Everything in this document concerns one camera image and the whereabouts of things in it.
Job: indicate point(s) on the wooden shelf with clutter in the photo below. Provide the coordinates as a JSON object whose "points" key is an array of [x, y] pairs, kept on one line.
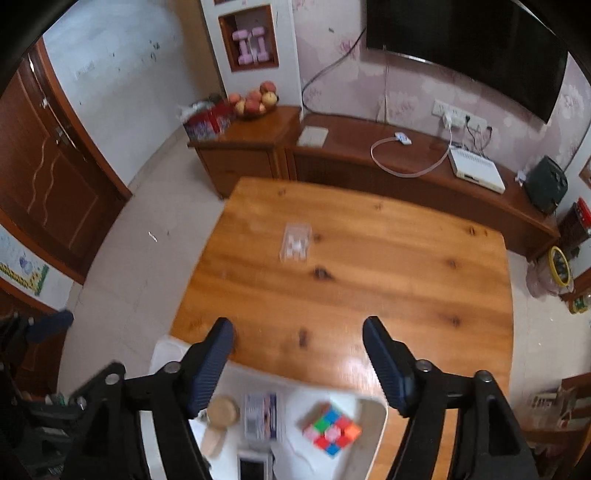
{"points": [[558, 415]]}

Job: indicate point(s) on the wooden door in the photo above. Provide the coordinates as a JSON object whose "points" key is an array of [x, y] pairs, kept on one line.
{"points": [[46, 184]]}

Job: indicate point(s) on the wooden television cabinet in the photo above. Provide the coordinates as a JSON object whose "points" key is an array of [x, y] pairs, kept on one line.
{"points": [[415, 184]]}

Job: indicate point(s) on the red gift box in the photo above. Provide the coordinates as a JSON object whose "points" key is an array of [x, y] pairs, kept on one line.
{"points": [[205, 122]]}

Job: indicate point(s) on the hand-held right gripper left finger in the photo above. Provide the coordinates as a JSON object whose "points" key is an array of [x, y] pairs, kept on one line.
{"points": [[210, 369]]}

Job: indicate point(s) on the yellow rimmed jar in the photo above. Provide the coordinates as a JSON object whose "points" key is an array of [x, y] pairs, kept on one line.
{"points": [[558, 267]]}

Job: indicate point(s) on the black television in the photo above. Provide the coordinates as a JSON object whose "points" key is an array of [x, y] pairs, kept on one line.
{"points": [[466, 50]]}

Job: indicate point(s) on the white pad on cabinet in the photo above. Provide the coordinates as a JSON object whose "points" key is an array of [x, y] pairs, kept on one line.
{"points": [[312, 136]]}

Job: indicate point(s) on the white wall outlet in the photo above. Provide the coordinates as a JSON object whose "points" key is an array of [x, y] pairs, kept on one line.
{"points": [[457, 115]]}

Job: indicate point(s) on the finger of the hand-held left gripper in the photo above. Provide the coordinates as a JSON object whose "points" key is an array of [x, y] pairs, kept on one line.
{"points": [[51, 323]]}

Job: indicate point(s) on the wooden side cabinet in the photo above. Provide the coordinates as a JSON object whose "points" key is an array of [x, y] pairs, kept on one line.
{"points": [[244, 150]]}

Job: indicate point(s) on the wall poster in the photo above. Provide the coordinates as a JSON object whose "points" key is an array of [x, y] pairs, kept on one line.
{"points": [[23, 272]]}

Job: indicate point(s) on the pink dumbbells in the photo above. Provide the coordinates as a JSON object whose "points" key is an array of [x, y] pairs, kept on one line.
{"points": [[249, 46]]}

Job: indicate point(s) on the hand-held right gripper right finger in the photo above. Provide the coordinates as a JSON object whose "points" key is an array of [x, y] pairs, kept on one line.
{"points": [[385, 364]]}

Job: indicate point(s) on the dark green bag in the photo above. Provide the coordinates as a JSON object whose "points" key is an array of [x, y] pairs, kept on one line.
{"points": [[547, 184]]}

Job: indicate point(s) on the bowl of peaches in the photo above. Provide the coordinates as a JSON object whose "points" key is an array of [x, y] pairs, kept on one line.
{"points": [[254, 102]]}

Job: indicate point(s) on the colourful puzzle cube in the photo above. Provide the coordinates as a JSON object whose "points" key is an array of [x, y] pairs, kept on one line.
{"points": [[332, 429]]}

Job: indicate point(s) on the clear plastic packet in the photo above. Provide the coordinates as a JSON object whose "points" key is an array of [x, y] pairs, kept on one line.
{"points": [[262, 415]]}

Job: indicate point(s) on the red object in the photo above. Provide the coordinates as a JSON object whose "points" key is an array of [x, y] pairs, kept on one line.
{"points": [[582, 214]]}

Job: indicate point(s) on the green object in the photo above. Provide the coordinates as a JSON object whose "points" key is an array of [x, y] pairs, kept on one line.
{"points": [[580, 302]]}

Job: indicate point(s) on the gold round compact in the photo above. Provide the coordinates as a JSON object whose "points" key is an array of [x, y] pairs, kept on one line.
{"points": [[224, 411]]}

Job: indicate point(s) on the clear plastic case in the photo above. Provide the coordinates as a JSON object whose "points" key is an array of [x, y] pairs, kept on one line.
{"points": [[295, 244]]}

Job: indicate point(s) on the white set-top box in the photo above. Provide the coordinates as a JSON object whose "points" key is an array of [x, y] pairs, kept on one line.
{"points": [[475, 170]]}

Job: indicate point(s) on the small white object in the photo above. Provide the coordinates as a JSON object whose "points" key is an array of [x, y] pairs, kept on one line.
{"points": [[521, 177]]}

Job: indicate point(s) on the white handheld electronic device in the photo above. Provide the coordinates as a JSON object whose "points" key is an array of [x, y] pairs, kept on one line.
{"points": [[253, 468]]}

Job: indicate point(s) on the white plastic bin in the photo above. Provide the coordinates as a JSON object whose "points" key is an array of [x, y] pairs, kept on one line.
{"points": [[295, 401]]}

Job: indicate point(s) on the small wooden block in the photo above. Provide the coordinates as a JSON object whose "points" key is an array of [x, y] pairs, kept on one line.
{"points": [[211, 443]]}

